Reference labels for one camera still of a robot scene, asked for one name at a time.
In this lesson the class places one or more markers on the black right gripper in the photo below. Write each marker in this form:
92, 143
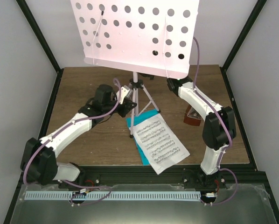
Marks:
151, 76

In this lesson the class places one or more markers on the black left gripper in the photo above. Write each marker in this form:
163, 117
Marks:
127, 103

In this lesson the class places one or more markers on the lilac music stand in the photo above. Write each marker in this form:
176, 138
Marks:
142, 36

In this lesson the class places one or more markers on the red wooden metronome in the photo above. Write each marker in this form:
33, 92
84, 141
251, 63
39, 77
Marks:
188, 121

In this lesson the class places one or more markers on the blue sheet music page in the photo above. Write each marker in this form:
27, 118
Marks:
143, 127

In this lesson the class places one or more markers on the white sheet music page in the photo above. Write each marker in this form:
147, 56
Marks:
164, 148

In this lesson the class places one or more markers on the clear plastic metronome cover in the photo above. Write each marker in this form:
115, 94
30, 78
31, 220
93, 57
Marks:
193, 114

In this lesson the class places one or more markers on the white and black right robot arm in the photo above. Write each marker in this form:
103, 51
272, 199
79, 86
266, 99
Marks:
219, 124

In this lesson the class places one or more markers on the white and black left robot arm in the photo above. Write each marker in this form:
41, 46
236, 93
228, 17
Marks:
39, 159

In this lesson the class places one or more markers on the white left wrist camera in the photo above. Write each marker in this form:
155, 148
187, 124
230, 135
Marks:
123, 93

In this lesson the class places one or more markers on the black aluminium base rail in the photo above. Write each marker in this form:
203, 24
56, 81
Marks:
191, 176

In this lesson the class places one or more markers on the light blue slotted cable duct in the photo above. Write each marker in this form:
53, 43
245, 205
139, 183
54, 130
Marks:
115, 195

